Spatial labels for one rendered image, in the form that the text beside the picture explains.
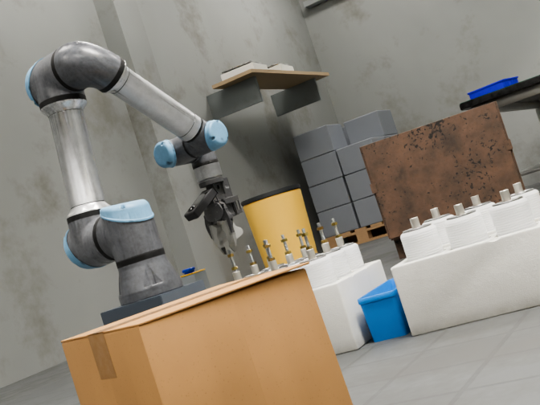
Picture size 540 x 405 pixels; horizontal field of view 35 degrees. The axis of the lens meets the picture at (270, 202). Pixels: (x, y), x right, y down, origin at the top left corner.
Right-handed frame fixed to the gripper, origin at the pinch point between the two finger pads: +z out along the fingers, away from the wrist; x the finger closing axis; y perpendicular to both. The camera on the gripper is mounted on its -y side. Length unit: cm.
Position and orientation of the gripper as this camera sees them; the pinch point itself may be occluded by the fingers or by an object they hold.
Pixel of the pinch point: (227, 248)
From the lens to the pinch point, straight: 240.3
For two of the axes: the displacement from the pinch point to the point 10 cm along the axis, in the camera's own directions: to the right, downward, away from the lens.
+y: 6.2, -1.7, 7.6
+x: -7.2, 2.5, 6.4
